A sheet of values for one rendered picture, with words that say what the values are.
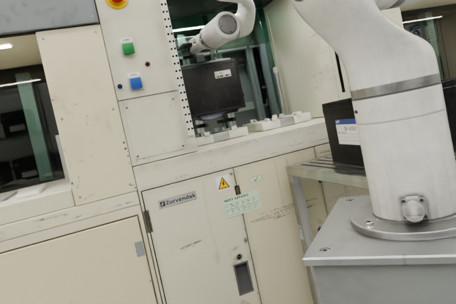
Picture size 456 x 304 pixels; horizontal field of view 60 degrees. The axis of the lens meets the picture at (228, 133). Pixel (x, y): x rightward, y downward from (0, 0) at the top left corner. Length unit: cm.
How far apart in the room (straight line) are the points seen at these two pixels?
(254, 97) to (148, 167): 115
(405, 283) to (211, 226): 77
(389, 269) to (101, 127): 84
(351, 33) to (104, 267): 91
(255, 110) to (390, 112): 168
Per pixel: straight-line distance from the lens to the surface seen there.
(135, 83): 115
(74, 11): 119
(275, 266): 134
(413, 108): 56
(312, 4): 56
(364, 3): 54
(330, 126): 117
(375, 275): 54
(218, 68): 142
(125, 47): 117
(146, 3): 123
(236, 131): 143
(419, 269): 54
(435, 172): 58
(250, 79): 219
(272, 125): 149
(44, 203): 117
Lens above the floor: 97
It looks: 3 degrees down
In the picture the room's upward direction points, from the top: 12 degrees counter-clockwise
